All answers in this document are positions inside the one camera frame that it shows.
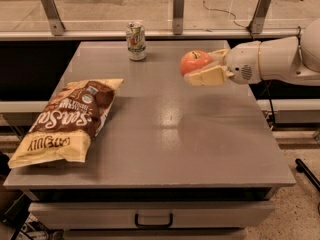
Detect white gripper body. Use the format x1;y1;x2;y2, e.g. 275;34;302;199
225;41;261;84

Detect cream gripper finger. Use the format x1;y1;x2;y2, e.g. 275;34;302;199
208;49;229;65
184;65;234;86

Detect red apple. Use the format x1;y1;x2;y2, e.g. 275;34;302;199
180;50;213;75

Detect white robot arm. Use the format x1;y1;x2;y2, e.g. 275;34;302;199
180;19;320;86

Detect brown chip bag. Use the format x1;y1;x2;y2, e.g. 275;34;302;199
8;79;123;169

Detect white green soda can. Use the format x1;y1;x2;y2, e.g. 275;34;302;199
126;22;146;61

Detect grey cabinet table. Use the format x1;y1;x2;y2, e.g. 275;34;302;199
5;41;295;240

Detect black bar on floor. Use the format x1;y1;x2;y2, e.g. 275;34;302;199
295;158;320;192

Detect right metal bracket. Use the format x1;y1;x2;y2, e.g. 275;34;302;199
248;0;272;34

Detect metal bracket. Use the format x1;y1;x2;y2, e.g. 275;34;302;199
248;0;272;34
40;0;65;36
172;0;184;35

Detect black cable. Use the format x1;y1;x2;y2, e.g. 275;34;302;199
199;0;278;127

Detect middle metal bracket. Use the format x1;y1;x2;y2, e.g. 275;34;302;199
172;0;184;35

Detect grey drawer with black handle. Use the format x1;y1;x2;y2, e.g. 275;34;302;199
29;201;274;230

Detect left metal bracket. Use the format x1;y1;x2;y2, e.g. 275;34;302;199
40;0;65;36

